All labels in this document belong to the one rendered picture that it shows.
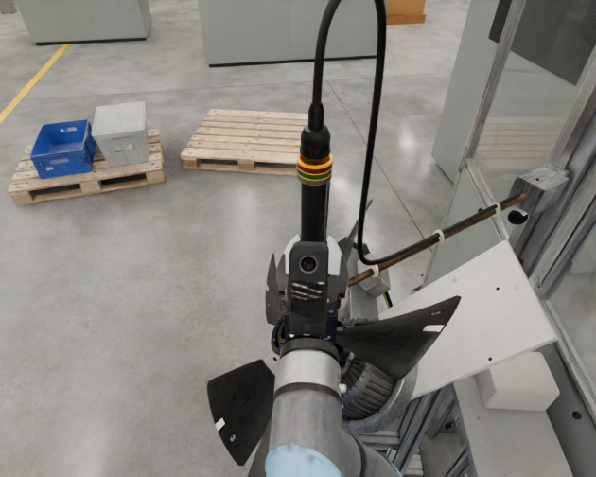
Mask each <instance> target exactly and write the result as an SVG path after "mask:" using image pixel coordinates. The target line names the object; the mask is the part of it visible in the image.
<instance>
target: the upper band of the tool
mask: <svg viewBox="0 0 596 477"><path fill-rule="evenodd" d="M302 158H303V159H302ZM326 158H327V159H326ZM300 159H301V160H300ZM310 161H317V162H310ZM332 161H333V157H332V155H331V154H329V156H327V157H325V158H324V159H319V160H313V159H307V158H304V156H302V155H301V154H300V153H299V154H298V156H297V162H298V163H299V165H301V166H302V167H304V168H310V169H320V168H326V167H328V166H330V165H331V164H332ZM306 162H307V163H306ZM321 162H322V163H321Z"/></svg>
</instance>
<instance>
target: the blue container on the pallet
mask: <svg viewBox="0 0 596 477"><path fill-rule="evenodd" d="M72 127H76V128H77V129H76V130H73V131H69V130H68V128H72ZM61 129H62V130H63V132H62V131H61ZM91 133H92V127H91V123H90V121H89V119H81V120H72V121H64V122H56V123H48V124H43V125H42V126H41V128H40V129H39V131H38V133H37V136H36V138H35V140H34V143H33V146H32V148H31V151H30V154H29V156H28V157H30V159H31V162H33V166H35V169H37V171H38V175H39V177H40V179H48V178H54V177H61V176H67V175H74V174H81V173H86V172H91V171H92V167H93V162H94V156H95V150H96V141H95V140H94V138H93V136H92V135H91Z"/></svg>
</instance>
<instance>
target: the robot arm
mask: <svg viewBox="0 0 596 477"><path fill-rule="evenodd" d="M275 277H276V287H277V288H278V295H285V297H283V298H282V305H283V306H284V307H285V311H284V328H285V342H287V343H285V344H284V345H283V346H282V348H281V350H280V359H279V361H278V363H277V365H276V374H275V383H274V392H273V398H274V400H273V408H272V425H271V434H270V444H269V452H268V456H267V458H266V463H265V471H266V477H402V475H401V473H400V472H399V471H398V469H397V468H396V467H395V466H394V464H393V463H392V462H391V461H390V460H389V459H388V458H387V457H385V456H384V455H383V454H381V453H380V452H378V451H376V450H372V449H371V448H369V447H368V446H366V445H365V444H363V443H362V442H360V441H359V440H358V439H357V438H356V437H354V436H353V435H351V434H350V433H347V432H346V431H344V430H343V429H342V397H341V393H346V385H345V384H340V382H341V369H340V365H339V352H338V349H337V348H336V347H335V346H334V345H333V344H334V343H335V342H336V332H337V323H338V308H339V307H340V306H341V300H340V299H339V297H340V298H345V292H346V290H347V287H348V281H349V271H348V268H347V265H346V263H345V260H344V257H343V256H342V252H341V249H340V247H339V245H338V244H337V242H336V241H335V240H334V239H333V238H332V237H331V236H327V238H326V244H325V243H323V242H311V241H301V236H300V235H296V236H295V237H294V238H293V239H292V240H291V241H290V243H289V245H288V246H287V248H286V250H285V252H284V254H283V255H282V256H281V259H280V261H279V263H278V265H277V268H276V272H275ZM288 333H289V334H291V335H294V336H295V337H294V336H293V337H290V336H288ZM328 336H330V337H332V338H331V339H327V338H328ZM324 339H326V340H324Z"/></svg>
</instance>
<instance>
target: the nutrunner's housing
mask: <svg viewBox="0 0 596 477"><path fill-rule="evenodd" d="M330 137H331V134H330V132H329V130H328V128H327V126H326V125H325V124H324V105H323V103H322V102H321V104H320V105H314V104H312V102H311V103H310V106H309V109H308V124H306V125H305V127H304V128H303V130H302V132H301V146H300V154H301V155H302V156H304V157H305V158H307V159H313V160H319V159H324V158H325V157H327V156H329V154H330V152H331V148H330Z"/></svg>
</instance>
